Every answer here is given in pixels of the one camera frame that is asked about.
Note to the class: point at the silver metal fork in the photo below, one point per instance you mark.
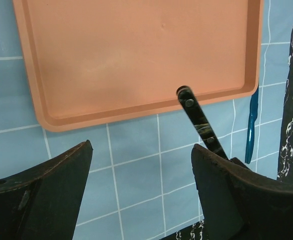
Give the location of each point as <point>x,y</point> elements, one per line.
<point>196,115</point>

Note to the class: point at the blue patterned knife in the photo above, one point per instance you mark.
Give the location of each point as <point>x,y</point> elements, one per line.
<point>253,113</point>

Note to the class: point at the orange plastic tray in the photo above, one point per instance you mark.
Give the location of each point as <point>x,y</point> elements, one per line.
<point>91,62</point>

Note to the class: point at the blue checked tablecloth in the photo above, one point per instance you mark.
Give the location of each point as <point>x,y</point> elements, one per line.
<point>141,185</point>

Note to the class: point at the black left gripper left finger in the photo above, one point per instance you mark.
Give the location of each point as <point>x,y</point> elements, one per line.
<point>43,202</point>

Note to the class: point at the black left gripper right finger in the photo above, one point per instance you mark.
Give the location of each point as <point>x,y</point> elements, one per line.
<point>239,204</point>

